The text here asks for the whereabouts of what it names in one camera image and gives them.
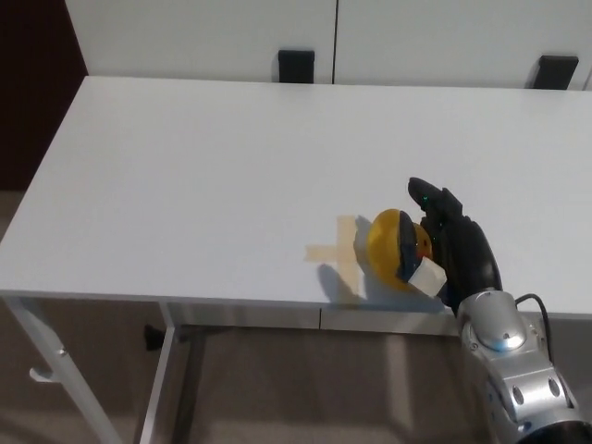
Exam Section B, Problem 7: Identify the small black floor object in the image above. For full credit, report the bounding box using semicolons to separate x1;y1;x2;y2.
143;324;165;352

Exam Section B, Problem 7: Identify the white cabinet door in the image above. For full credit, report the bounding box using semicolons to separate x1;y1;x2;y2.
332;0;592;93
63;0;340;86

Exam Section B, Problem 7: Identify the black cabinet handle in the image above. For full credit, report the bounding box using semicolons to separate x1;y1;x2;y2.
537;55;580;92
277;48;317;85

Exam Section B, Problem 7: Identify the white metal desk leg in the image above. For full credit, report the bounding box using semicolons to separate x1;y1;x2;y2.
3;298;124;444
137;302;184;444

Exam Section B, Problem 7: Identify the yellow rubber duck toy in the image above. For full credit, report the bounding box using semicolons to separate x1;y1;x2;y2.
367;208;438;293

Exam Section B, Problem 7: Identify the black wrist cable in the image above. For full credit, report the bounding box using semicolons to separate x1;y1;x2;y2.
514;293;561;371

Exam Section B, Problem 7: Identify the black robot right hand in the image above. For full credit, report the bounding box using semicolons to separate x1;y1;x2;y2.
396;176;505;319

